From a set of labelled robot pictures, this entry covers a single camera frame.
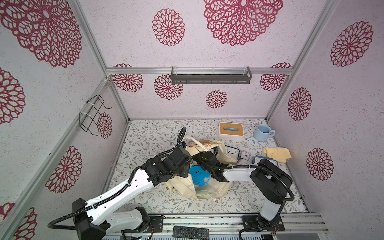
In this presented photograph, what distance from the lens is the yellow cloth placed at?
0.97m

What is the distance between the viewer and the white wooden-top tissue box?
107cm

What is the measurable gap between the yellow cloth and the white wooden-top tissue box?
0.62 ft
